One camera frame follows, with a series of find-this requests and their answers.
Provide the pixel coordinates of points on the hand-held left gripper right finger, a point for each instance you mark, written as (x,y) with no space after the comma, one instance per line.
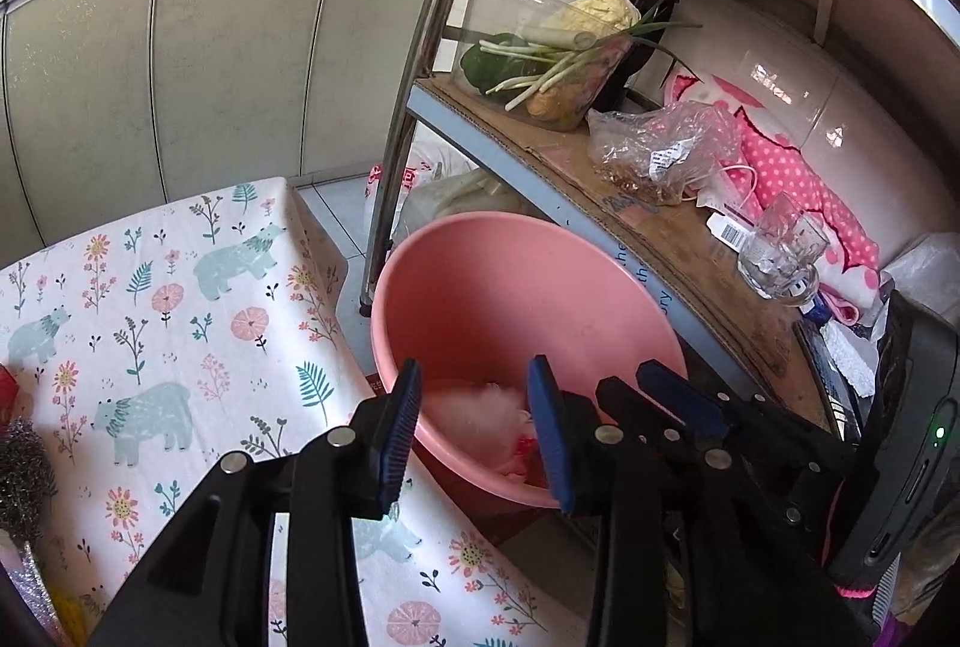
(551,444)

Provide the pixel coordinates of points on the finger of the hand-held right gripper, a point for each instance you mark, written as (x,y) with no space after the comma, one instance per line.
(637,411)
(682,392)

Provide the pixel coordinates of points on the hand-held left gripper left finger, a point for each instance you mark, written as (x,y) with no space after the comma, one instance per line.
(397,437)

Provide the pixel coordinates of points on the pink plastic basin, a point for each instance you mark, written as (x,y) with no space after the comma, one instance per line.
(487,302)

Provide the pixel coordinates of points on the silver bubble wrap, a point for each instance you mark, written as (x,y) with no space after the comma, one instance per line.
(30,579)

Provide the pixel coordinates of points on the translucent white plastic bag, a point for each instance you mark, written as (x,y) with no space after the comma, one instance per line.
(926,268)

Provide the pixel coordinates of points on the small blue box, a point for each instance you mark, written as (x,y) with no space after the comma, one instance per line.
(816,311)

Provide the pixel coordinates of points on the white barcode tag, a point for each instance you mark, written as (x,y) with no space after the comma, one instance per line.
(729,229)

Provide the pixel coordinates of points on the glass mug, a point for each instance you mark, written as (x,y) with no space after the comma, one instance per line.
(780,249)

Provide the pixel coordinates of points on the floral bear printed tablecloth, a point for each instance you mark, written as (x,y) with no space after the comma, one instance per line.
(187,332)

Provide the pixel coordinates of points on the pink polka dot blanket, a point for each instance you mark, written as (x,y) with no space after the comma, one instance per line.
(787,174)

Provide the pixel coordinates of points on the clear plastic bag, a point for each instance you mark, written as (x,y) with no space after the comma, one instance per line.
(660,144)

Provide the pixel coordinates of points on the cardboard shelf liner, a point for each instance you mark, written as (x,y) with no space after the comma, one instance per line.
(570,167)

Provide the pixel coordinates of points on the white plastic bag red print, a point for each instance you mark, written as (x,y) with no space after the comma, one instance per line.
(420,182)

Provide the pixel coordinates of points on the green onions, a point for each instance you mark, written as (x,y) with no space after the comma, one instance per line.
(559,73)

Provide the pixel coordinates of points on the steel wool scrubber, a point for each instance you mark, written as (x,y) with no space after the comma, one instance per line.
(22,474)

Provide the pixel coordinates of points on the dark green vegetable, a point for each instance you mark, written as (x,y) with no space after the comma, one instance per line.
(480,65)

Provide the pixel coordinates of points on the napa cabbage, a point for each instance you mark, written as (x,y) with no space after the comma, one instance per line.
(592,13)

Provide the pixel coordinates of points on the clear plastic container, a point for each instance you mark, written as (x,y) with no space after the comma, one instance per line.
(495,17)

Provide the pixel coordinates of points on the kitchen counter cabinets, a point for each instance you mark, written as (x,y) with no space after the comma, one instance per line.
(225,54)

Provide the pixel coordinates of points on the metal shelf rack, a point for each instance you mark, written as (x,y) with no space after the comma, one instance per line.
(448,17)

